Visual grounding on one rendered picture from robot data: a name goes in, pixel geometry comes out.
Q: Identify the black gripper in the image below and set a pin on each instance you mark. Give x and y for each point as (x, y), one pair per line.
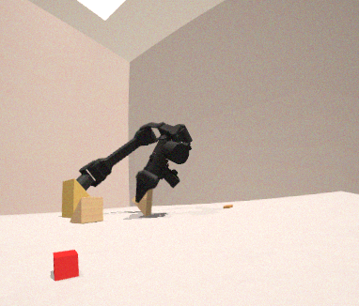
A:
(148, 178)

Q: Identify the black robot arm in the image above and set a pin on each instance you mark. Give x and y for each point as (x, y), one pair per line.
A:
(174, 145)

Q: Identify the red block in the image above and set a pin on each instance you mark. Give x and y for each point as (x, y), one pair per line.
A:
(66, 265)

